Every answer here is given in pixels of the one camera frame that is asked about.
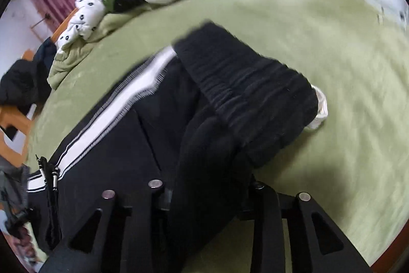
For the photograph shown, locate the black pants white stripe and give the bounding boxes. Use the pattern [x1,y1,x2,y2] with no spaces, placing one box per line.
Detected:
[28,22,319,272]

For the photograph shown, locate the green plush bed sheet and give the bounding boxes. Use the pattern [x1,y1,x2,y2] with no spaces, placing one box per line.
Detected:
[25,0,408,264]

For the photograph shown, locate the grey denim jeans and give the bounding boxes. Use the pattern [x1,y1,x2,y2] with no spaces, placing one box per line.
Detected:
[1,164,30,213]

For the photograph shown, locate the black jacket on headboard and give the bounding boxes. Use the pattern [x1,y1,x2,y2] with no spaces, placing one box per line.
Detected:
[1,59,51,107]

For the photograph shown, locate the navy blue garment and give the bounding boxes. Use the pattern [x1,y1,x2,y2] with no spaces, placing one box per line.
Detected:
[33,37,57,70]

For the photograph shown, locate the wooden bed frame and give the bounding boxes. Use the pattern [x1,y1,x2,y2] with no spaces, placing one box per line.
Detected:
[1,9,77,167]

